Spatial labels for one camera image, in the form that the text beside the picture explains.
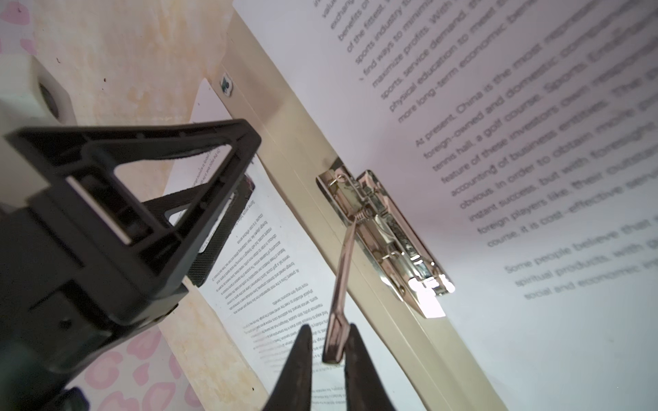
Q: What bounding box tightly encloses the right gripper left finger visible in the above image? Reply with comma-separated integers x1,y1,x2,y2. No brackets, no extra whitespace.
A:
262,325,313,411

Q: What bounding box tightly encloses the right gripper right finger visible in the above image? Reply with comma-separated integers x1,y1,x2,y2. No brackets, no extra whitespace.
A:
344,324,395,411

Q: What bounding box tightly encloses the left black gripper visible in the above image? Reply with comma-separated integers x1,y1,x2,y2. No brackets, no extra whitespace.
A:
1,120,261,410

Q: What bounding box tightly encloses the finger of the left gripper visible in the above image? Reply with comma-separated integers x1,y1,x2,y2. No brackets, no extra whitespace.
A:
143,175,255,287

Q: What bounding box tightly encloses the beige paper folder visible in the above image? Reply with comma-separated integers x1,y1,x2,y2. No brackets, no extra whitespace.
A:
219,15,505,410

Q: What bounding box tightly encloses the large text sheet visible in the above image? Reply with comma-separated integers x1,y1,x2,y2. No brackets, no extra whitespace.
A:
163,78,428,411

